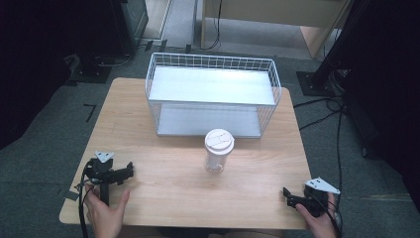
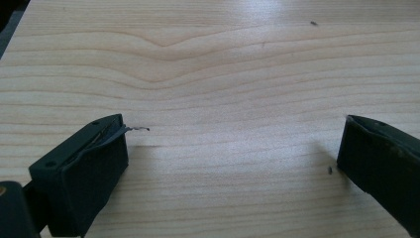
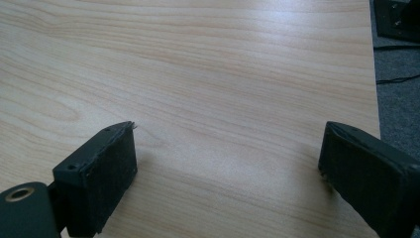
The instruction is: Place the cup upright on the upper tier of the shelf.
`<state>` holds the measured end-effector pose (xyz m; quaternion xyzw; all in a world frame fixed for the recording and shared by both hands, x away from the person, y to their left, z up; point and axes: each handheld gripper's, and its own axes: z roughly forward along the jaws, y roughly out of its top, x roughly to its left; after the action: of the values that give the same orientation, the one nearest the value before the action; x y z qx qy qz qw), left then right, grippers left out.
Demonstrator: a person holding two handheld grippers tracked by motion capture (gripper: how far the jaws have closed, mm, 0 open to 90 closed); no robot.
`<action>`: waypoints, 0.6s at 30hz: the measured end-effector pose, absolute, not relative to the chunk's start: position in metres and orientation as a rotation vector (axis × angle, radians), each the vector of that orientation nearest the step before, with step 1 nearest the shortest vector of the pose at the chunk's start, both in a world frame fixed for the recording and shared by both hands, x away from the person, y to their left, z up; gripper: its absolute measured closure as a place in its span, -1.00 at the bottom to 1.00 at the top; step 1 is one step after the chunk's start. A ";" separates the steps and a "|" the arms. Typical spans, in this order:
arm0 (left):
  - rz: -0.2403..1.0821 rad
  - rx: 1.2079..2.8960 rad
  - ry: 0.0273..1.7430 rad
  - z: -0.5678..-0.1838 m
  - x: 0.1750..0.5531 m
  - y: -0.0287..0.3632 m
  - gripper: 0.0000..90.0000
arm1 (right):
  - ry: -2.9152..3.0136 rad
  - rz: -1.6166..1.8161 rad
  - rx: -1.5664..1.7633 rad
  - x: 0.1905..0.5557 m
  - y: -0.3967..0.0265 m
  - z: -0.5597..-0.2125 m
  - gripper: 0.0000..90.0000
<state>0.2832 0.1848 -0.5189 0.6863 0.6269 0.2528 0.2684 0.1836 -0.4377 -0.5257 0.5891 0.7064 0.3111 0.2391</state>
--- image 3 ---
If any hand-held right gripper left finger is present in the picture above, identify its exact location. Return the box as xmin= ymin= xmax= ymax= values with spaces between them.
xmin=52 ymin=120 xmax=139 ymax=238

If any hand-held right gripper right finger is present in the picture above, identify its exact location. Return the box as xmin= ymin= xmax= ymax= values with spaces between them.
xmin=317 ymin=120 xmax=420 ymax=238

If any black stand base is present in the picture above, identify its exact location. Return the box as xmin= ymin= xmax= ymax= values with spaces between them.
xmin=373 ymin=0 xmax=420 ymax=44

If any black cable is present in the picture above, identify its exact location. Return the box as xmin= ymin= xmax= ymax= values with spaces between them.
xmin=375 ymin=73 xmax=420 ymax=85

